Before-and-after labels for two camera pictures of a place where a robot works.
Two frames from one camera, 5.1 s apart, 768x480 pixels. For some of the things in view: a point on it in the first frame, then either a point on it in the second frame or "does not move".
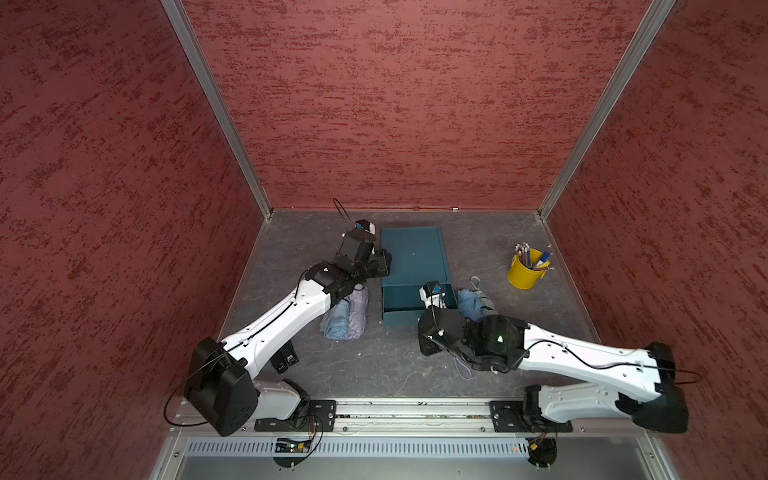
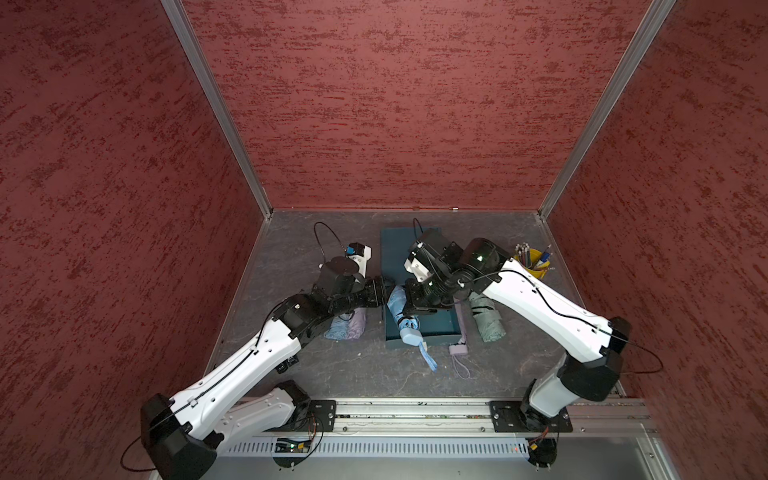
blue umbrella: x=334 y=323 does not move
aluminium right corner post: x=658 y=12 does not move
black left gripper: x=382 y=263 → x=376 y=292
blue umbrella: x=469 y=304 → x=408 y=324
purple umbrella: x=358 y=300 does not move
